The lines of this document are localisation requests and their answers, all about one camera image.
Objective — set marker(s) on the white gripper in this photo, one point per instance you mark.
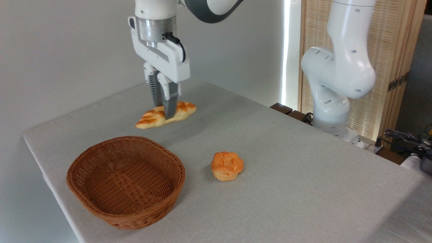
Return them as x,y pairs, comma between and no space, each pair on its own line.
165,62

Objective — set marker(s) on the long braided bread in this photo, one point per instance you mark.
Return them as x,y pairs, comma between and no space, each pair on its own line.
184,109

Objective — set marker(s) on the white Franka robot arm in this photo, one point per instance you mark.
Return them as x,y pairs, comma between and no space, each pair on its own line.
341,67

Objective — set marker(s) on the round muffin bread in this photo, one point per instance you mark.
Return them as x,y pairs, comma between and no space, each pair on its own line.
226,165

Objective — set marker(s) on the brown wicker basket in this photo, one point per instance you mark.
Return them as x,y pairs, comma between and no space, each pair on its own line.
125,184

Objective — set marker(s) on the dark wooden block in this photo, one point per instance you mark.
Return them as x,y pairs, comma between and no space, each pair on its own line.
281,108
298,116

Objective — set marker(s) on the grey tablecloth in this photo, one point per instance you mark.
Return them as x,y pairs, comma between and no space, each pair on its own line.
287,189

